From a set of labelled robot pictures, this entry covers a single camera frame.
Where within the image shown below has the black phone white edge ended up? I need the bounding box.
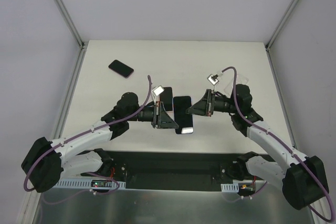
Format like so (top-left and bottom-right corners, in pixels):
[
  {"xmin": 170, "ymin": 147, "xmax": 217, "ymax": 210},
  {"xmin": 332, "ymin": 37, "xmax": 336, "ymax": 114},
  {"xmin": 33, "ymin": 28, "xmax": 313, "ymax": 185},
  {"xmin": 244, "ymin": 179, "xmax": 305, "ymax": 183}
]
[{"xmin": 173, "ymin": 95, "xmax": 194, "ymax": 135}]

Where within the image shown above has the lavender phone case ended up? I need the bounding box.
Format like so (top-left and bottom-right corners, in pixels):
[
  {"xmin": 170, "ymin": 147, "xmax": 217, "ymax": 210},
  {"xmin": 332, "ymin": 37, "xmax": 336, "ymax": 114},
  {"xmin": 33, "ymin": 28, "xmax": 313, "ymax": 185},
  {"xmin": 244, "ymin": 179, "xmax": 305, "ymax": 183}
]
[{"xmin": 172, "ymin": 95, "xmax": 195, "ymax": 135}]

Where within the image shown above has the pink phone case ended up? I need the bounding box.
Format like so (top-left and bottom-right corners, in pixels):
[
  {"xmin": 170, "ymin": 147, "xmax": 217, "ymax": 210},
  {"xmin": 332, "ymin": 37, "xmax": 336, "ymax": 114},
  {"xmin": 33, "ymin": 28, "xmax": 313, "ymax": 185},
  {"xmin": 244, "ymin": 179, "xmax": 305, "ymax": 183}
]
[{"xmin": 159, "ymin": 87, "xmax": 175, "ymax": 114}]

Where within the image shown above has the clear phone case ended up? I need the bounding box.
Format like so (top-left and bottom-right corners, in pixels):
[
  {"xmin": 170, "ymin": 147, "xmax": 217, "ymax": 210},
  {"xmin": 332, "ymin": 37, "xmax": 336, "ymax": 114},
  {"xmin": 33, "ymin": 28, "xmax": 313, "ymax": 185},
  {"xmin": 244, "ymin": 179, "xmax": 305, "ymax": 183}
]
[{"xmin": 224, "ymin": 74, "xmax": 249, "ymax": 96}]

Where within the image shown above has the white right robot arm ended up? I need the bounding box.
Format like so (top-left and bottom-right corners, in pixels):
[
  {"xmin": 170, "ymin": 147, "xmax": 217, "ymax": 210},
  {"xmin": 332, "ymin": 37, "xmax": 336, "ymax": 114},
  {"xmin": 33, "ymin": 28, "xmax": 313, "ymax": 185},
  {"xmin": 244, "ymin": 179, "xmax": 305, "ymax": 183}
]
[{"xmin": 186, "ymin": 84, "xmax": 329, "ymax": 210}]

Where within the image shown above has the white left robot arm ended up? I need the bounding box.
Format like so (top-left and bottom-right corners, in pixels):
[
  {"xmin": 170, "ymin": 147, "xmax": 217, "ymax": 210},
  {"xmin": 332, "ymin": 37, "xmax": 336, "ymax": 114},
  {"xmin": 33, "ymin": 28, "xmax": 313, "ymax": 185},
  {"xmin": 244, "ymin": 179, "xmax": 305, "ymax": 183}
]
[{"xmin": 21, "ymin": 92, "xmax": 178, "ymax": 193}]

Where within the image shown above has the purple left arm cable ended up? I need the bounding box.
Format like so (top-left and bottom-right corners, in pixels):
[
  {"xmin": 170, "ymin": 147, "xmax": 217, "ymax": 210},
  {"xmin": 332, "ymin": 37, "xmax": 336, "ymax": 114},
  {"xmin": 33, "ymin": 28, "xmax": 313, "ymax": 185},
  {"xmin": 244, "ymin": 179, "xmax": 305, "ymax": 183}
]
[{"xmin": 23, "ymin": 74, "xmax": 153, "ymax": 205}]

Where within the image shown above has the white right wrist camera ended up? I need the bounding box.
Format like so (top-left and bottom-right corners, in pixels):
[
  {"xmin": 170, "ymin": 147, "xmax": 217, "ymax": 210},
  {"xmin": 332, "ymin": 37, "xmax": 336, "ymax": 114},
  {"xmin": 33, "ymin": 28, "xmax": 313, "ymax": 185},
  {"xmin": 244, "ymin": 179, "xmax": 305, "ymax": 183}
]
[{"xmin": 207, "ymin": 71, "xmax": 223, "ymax": 86}]

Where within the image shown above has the right white cable duct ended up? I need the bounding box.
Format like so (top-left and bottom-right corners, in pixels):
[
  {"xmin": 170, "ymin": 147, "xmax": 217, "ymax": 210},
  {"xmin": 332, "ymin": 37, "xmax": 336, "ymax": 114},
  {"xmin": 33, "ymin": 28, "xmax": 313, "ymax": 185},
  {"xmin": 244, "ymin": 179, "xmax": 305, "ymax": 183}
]
[{"xmin": 220, "ymin": 182, "xmax": 239, "ymax": 193}]

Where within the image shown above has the white cable duct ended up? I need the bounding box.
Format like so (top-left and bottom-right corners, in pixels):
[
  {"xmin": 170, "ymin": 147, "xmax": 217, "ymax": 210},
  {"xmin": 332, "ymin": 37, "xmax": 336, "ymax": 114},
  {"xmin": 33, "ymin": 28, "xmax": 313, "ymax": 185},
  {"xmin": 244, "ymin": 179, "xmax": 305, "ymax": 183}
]
[
  {"xmin": 220, "ymin": 182, "xmax": 239, "ymax": 193},
  {"xmin": 53, "ymin": 178, "xmax": 126, "ymax": 190}
]

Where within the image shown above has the left aluminium frame post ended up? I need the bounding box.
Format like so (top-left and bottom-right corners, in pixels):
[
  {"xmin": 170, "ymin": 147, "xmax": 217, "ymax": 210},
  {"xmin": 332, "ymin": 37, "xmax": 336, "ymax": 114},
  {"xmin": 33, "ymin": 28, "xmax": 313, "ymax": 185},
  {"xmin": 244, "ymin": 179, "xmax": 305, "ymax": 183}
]
[{"xmin": 40, "ymin": 0, "xmax": 89, "ymax": 50}]

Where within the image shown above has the aluminium frame post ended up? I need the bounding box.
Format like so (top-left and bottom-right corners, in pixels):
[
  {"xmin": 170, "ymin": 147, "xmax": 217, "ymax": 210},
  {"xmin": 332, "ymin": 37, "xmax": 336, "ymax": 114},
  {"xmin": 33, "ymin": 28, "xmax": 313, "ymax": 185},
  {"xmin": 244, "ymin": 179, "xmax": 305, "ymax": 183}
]
[
  {"xmin": 40, "ymin": 0, "xmax": 89, "ymax": 50},
  {"xmin": 265, "ymin": 0, "xmax": 318, "ymax": 51}
]

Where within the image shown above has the left white cable duct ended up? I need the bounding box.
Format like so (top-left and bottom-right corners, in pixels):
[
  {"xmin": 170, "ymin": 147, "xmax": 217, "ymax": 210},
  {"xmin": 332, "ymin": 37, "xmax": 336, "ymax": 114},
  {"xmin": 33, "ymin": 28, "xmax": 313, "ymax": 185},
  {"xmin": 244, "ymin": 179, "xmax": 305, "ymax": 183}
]
[{"xmin": 53, "ymin": 178, "xmax": 126, "ymax": 190}]

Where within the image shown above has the right aluminium frame post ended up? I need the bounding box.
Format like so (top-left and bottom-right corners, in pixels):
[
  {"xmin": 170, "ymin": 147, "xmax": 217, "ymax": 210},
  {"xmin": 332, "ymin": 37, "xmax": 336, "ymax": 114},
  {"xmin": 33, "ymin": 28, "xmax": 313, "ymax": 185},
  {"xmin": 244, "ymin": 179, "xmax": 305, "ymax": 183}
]
[{"xmin": 265, "ymin": 0, "xmax": 318, "ymax": 51}]

